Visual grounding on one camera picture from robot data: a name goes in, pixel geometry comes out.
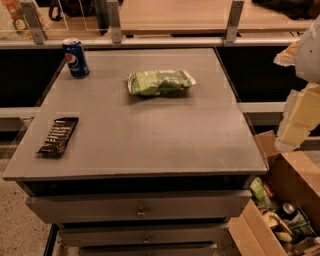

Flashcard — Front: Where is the cardboard box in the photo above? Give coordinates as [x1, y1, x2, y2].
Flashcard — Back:
[229, 131, 320, 256]

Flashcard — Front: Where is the black rxbar chocolate bar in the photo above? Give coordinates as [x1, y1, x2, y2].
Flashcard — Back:
[38, 117, 79, 157]

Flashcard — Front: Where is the orange snack package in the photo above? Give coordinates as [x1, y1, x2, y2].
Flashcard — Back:
[0, 0, 49, 40]

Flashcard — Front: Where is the metal can in box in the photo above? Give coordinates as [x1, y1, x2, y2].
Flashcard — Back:
[282, 203, 296, 215]

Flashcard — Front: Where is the top drawer knob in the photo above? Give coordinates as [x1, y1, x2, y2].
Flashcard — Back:
[136, 206, 146, 218]

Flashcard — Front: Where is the metal bracket left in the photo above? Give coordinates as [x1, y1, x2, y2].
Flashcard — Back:
[20, 0, 47, 45]

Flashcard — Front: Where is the metal bracket right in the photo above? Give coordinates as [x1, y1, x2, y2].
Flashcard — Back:
[224, 0, 244, 43]

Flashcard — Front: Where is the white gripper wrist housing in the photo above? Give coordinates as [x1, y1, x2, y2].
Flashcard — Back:
[275, 15, 320, 152]

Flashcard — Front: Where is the metal bracket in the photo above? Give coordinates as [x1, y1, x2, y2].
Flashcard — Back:
[106, 0, 123, 44]
[20, 0, 47, 45]
[224, 0, 244, 43]

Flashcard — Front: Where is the black bag on shelf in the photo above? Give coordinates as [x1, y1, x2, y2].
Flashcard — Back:
[252, 0, 320, 20]

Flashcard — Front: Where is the green packet in box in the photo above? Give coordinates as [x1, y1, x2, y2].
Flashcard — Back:
[250, 177, 277, 211]

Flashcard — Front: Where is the metal bracket middle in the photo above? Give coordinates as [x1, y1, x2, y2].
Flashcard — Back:
[106, 0, 123, 44]

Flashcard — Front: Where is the green snack bag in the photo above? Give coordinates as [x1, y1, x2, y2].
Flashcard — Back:
[127, 69, 196, 96]

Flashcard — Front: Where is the grey drawer cabinet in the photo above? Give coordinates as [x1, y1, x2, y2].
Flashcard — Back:
[4, 48, 266, 256]

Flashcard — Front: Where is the blue pepsi can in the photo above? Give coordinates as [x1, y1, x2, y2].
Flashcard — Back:
[62, 38, 90, 78]

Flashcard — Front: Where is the drawer knob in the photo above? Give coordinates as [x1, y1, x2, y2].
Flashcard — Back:
[143, 235, 151, 244]
[136, 206, 146, 218]

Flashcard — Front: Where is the wooden shelf board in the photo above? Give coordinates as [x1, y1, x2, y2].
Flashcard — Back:
[120, 0, 313, 35]

